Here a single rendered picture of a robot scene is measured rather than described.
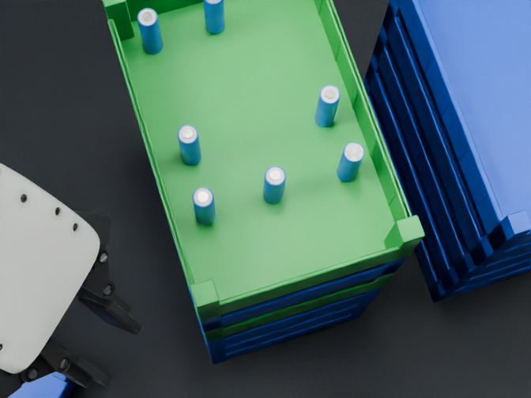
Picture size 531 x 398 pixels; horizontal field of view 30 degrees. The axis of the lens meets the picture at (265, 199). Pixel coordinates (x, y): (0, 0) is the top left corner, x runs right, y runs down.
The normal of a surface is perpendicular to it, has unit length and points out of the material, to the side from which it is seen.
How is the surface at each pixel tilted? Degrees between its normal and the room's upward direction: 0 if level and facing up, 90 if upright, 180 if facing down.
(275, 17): 0
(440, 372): 0
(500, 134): 0
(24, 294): 59
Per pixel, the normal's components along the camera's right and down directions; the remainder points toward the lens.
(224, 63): 0.02, -0.25
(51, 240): 0.82, 0.13
